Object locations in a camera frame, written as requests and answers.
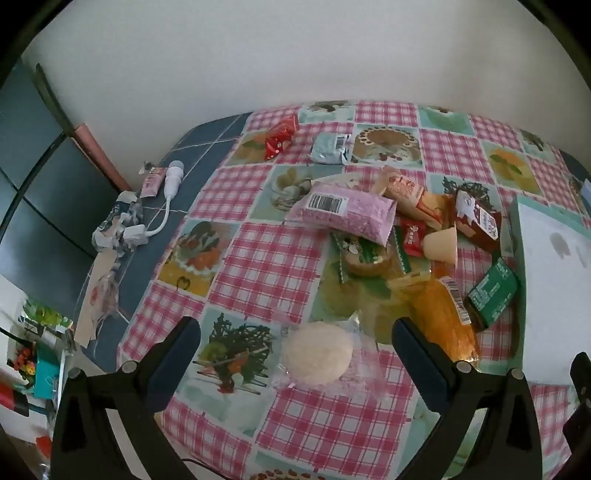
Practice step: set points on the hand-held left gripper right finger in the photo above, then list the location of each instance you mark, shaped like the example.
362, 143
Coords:
411, 355

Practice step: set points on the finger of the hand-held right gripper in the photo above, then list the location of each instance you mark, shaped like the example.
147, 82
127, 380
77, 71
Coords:
581, 376

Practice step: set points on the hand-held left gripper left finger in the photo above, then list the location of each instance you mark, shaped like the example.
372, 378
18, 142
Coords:
182, 355

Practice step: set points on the yellow snack packet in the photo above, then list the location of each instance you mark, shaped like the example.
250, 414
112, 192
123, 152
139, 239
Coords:
443, 314

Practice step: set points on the white tray with green rim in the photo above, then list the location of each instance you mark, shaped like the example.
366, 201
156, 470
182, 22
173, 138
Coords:
549, 295

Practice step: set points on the white rice cake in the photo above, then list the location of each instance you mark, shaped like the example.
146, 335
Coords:
316, 353

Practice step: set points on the green snack packet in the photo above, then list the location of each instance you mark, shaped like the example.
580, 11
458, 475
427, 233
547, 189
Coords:
491, 293

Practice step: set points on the green-white cookie packet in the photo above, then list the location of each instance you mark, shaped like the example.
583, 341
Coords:
364, 258

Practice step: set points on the pudding cup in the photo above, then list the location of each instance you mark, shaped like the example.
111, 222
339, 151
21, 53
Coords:
441, 247

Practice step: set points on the pink barcode snack packet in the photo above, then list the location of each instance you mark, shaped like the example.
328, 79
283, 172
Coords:
351, 210

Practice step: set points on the red crinkled snack packet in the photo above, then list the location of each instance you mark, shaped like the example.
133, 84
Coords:
279, 136

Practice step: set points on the small red snack packet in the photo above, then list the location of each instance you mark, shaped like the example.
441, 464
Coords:
415, 237

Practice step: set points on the pink checked plastic tablecloth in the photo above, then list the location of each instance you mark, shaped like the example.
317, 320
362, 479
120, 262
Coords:
258, 258

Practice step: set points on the teal bag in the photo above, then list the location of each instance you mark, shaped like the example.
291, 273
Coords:
46, 374

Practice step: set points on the crumpled paper wrapper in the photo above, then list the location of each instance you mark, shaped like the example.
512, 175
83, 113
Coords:
115, 226

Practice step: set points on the orange snack packet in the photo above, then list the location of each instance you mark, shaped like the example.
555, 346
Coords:
434, 210

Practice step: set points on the brown red sauce packet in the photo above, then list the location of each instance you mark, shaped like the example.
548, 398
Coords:
480, 217

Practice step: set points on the peach snack packet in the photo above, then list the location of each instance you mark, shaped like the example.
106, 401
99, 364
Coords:
404, 191

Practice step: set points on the small pink packet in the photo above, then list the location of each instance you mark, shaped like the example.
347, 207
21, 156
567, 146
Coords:
153, 182

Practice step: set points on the blue plaid tablecloth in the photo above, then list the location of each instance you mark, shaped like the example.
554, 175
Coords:
184, 170

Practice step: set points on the dark cabinet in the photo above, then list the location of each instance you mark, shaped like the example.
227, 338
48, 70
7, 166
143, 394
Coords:
41, 194

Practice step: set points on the brown wooden board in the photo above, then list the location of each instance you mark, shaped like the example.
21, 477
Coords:
99, 152

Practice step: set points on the grey-green snack packet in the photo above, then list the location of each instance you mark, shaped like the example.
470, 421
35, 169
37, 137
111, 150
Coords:
328, 150

